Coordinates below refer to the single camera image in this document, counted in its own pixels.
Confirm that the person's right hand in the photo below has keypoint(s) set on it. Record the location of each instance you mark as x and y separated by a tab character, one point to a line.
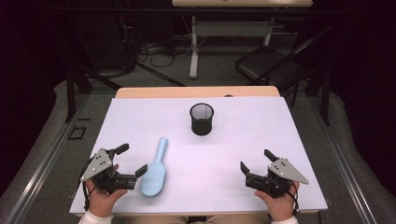
281	207

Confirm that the metal floor rail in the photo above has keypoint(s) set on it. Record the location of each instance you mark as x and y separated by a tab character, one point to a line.
40	174
345	174

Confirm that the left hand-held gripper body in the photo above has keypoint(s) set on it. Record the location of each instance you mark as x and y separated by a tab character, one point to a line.
107	180

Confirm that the wooden table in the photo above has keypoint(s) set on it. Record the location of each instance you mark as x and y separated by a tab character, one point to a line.
186	92

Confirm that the black mesh pen holder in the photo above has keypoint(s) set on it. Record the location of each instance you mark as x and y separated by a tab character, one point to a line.
201	126

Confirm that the person's left hand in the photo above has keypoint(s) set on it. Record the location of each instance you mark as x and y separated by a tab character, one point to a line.
101	202

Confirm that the white-framed desk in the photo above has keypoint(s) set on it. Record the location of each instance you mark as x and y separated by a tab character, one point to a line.
232	28

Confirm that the black equipment case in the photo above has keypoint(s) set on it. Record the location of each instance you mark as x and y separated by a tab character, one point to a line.
102	43

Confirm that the white table mat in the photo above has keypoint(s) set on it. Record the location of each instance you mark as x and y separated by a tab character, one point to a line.
218	161

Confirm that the black folding chair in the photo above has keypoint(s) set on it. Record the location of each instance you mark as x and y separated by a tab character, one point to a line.
264	62

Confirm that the black metal stand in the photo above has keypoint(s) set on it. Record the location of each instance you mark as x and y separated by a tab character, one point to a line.
325	99
70	93

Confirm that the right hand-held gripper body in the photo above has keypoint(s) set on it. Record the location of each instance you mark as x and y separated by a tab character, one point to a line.
271	185

